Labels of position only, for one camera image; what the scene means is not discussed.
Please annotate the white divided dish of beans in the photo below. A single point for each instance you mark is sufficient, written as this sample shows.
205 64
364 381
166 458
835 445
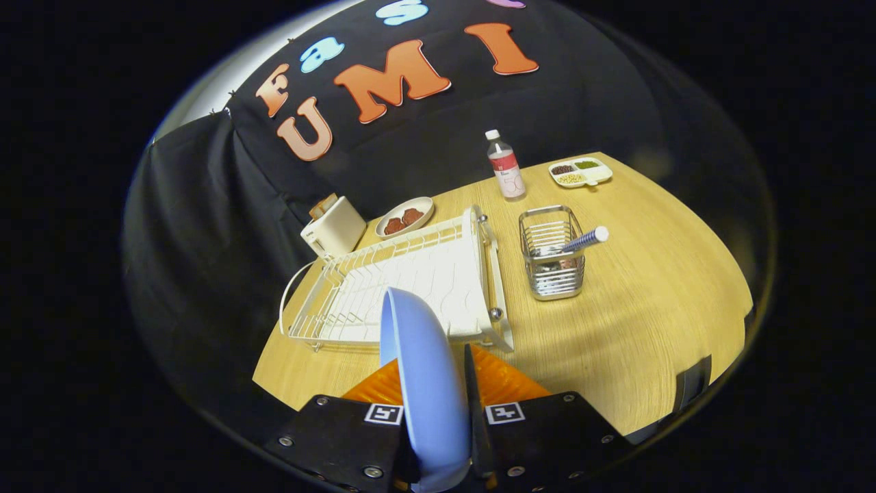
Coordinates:
602 174

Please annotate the clear bottle with red label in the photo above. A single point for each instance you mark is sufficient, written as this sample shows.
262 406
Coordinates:
506 174

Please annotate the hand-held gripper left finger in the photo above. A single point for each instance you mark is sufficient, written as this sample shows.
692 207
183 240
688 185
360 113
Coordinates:
342 438

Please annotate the brown meat piece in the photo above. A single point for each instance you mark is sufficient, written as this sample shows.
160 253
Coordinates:
413 216
394 226

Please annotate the blue plate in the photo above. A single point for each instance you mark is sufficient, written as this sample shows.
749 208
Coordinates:
428 383

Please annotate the toast slice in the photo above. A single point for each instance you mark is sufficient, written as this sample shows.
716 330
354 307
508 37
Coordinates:
323 205

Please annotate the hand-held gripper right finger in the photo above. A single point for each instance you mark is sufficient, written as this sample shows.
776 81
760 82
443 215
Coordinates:
472 397

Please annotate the black backdrop cloth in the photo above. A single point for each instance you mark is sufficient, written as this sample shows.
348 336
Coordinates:
205 239

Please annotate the white toaster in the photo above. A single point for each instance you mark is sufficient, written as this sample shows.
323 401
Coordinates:
335 229

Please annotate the white oval plate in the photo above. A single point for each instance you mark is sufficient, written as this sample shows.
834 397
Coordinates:
397 211

